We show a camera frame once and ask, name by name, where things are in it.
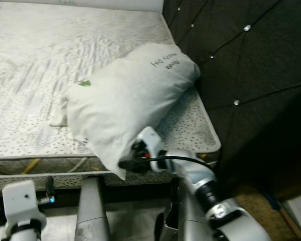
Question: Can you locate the robot leg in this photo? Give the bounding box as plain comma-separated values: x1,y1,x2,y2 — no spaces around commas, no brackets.
155,176,211,241
74,176,111,241

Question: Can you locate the dark tufted headboard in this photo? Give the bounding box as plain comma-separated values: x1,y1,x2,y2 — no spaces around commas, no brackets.
162,0,301,201

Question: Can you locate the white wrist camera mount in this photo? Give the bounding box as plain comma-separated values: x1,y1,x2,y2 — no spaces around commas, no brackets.
135,127,166,159
1,180,47,229

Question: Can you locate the white quilted mattress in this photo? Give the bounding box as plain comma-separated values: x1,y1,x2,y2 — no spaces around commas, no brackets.
0,0,222,191

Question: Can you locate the brown coir doormat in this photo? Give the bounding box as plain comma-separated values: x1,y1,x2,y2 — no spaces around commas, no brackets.
233,185,294,241

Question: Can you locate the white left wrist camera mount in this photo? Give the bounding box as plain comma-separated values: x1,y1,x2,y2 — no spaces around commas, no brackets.
1,180,47,229

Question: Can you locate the robot right leg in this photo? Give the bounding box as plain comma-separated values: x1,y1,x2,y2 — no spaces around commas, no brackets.
155,176,211,241

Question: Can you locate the robot left leg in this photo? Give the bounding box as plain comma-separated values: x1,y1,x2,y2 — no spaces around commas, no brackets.
74,176,111,241

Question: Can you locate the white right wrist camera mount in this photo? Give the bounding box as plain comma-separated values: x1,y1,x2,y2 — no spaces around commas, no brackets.
135,127,166,159

